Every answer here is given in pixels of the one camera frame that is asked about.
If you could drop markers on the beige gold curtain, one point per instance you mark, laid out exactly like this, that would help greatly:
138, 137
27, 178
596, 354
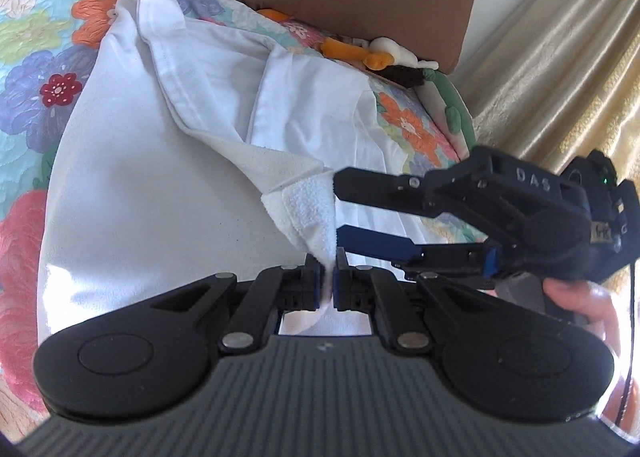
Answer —
575, 62

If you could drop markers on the green plush toy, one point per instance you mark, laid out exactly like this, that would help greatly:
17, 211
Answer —
452, 107

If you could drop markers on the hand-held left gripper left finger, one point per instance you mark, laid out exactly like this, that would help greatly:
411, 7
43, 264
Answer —
315, 284

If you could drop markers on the white and orange goose plush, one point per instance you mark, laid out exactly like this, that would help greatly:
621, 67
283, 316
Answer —
395, 49

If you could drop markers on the person's right hand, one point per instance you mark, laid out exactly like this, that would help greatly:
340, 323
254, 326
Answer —
585, 302

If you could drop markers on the brown cushion with cloud embroidery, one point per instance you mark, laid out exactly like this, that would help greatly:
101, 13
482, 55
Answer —
400, 2

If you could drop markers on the white garment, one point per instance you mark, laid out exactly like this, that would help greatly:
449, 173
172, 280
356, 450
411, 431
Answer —
150, 187

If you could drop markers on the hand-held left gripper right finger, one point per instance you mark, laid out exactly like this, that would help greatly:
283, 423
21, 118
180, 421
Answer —
340, 284

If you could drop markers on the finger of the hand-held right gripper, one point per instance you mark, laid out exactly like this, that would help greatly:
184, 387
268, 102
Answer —
375, 242
380, 187

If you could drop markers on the floral quilted bedspread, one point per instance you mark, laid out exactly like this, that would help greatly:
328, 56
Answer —
30, 62

